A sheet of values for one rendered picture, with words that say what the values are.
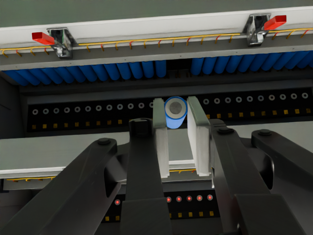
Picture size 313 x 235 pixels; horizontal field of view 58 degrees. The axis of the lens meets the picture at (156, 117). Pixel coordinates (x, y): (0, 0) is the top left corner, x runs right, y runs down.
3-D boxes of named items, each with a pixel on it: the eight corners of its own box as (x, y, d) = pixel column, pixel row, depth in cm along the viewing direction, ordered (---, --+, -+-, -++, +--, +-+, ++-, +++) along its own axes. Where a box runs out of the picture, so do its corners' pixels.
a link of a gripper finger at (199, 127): (196, 124, 14) (211, 123, 14) (186, 96, 21) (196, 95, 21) (197, 177, 15) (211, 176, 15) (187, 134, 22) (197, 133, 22)
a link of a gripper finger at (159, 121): (169, 178, 15) (155, 179, 15) (165, 134, 22) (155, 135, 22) (166, 125, 14) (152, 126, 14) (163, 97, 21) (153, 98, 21)
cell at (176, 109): (164, 129, 27) (163, 120, 20) (163, 110, 27) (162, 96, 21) (183, 128, 27) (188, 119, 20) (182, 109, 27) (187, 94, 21)
